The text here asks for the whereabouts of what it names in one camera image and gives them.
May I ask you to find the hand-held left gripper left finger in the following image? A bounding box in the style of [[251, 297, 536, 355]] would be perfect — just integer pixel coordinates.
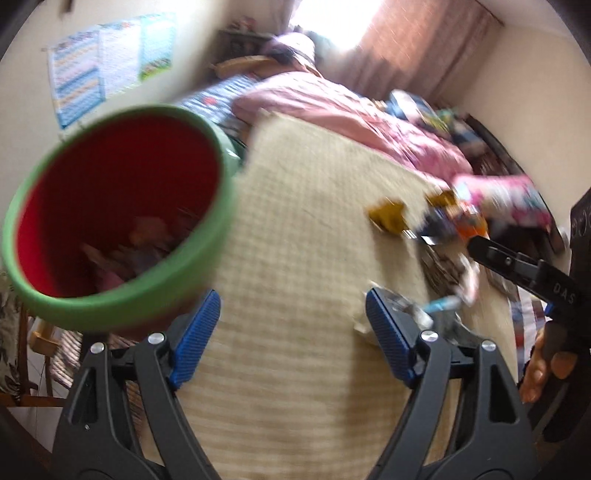
[[52, 290, 222, 480]]

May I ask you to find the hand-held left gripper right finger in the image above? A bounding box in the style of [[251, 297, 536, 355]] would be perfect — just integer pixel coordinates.
[[366, 286, 539, 480]]

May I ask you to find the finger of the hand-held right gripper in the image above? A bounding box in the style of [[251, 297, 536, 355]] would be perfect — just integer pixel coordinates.
[[465, 234, 548, 289]]

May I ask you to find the orange snack bag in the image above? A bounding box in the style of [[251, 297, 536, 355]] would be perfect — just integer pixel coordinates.
[[455, 205, 490, 241]]

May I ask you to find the clear plastic wrapper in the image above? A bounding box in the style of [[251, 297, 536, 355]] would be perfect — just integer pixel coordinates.
[[353, 249, 483, 344]]

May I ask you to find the blue patterned snack bag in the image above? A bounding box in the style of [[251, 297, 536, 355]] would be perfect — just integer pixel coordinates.
[[418, 208, 462, 245]]

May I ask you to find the pink wrapper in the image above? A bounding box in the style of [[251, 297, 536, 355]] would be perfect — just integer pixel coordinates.
[[83, 215, 185, 282]]

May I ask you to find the yellow silver candy wrapper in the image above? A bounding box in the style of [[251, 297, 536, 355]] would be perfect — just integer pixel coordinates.
[[367, 199, 419, 238]]

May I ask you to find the red bucket with green rim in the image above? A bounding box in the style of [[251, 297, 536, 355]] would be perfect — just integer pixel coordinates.
[[2, 105, 241, 342]]

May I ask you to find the person's right hand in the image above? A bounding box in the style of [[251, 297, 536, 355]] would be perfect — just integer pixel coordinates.
[[518, 330, 580, 404]]

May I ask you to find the pink floral pillow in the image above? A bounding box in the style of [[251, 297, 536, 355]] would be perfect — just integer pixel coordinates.
[[450, 174, 552, 229]]

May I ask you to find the dark headboard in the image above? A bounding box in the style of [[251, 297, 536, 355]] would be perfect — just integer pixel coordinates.
[[466, 115, 568, 254]]

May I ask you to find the striped seat cushion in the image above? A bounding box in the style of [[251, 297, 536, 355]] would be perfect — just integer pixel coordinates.
[[51, 332, 139, 388]]

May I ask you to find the blue grey plaid pillow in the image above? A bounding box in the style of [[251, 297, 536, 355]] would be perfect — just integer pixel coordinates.
[[452, 120, 485, 148]]

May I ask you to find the yellow checked tablecloth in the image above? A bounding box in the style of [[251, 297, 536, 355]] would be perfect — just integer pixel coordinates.
[[134, 113, 518, 480]]

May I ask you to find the wooden chair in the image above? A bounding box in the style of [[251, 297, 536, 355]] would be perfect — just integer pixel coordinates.
[[0, 272, 84, 407]]

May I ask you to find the blue white checked pillow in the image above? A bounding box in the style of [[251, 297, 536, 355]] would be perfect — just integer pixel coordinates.
[[388, 90, 435, 121]]

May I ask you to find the pink duvet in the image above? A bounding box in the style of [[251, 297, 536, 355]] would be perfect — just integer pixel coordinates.
[[231, 71, 474, 181]]

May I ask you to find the pink patterned curtain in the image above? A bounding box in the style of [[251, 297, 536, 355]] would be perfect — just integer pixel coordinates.
[[358, 0, 504, 93]]

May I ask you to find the blue plaid cartoon bed sheet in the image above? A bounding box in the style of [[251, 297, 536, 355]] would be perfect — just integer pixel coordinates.
[[178, 74, 264, 134]]

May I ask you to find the folded pink blanket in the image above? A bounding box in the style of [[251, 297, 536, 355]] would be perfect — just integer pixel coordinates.
[[268, 32, 319, 72]]

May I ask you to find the dark wooden desk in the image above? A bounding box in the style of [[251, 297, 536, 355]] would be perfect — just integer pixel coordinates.
[[217, 28, 278, 61]]

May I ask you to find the blue bordered wall poster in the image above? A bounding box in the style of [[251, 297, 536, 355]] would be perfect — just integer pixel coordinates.
[[46, 28, 105, 130]]

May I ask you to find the white red wall poster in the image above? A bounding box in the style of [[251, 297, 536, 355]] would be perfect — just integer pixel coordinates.
[[97, 21, 141, 100]]

